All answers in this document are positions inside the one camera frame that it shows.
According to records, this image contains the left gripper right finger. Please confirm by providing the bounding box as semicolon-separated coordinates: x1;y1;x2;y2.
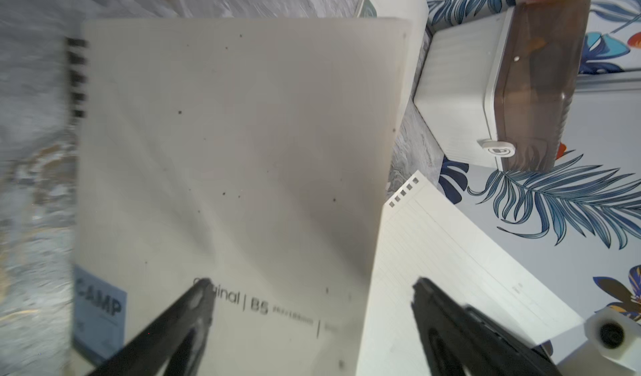
412;278;560;375

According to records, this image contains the torn cream page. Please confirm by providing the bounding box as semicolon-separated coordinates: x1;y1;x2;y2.
357;172;584;375

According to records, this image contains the cream notebook green label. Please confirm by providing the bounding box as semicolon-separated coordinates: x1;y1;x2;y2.
355;0;429;130

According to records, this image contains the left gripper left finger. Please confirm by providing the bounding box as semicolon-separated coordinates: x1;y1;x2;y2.
91;278;216;375

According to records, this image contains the B5 spiral notebook blue label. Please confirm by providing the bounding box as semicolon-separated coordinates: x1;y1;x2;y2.
70;18;412;375

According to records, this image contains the white storage box brown lid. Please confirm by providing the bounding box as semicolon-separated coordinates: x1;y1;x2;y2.
414;0;591;172

